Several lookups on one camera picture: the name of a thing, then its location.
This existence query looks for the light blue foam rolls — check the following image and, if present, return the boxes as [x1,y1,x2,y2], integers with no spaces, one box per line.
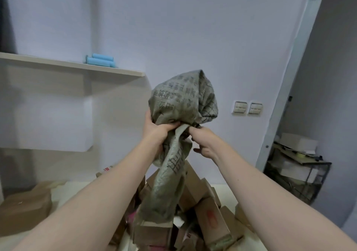
[84,53,118,68]

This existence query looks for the person's right forearm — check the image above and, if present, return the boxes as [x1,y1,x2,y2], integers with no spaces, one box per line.
[208,145,357,251]

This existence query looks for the dark hanging garment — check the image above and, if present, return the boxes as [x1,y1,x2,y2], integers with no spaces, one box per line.
[0,0,18,55]

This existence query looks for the light wooden wall shelf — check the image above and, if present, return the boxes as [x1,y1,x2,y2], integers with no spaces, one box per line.
[0,51,146,77]

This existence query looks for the black wire rack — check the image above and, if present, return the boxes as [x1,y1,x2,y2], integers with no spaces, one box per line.
[263,142,333,205]

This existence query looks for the pink packet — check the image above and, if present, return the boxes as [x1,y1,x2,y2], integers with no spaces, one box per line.
[126,214,140,230]

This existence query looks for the large flat cardboard box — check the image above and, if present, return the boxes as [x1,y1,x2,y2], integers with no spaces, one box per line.
[0,181,54,238]

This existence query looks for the white door frame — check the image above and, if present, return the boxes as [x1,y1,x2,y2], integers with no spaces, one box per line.
[255,0,330,173]

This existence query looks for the white wall light switch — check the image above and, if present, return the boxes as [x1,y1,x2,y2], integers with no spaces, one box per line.
[233,101,248,115]
[248,102,263,116]

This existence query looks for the person's right hand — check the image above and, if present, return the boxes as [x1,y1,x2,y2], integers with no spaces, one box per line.
[189,125,223,160]

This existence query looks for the pile of brown cardboard boxes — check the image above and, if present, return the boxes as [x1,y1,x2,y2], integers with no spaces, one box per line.
[95,160,258,251]

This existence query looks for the white box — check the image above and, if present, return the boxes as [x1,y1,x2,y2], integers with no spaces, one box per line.
[280,133,319,154]

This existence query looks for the person's left forearm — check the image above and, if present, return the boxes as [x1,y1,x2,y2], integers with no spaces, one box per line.
[12,139,168,251]

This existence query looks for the person's left hand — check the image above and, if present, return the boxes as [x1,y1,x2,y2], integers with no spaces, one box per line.
[142,110,182,156]

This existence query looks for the grey-green printed woven sack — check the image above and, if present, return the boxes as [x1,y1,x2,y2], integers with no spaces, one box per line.
[137,69,220,224]

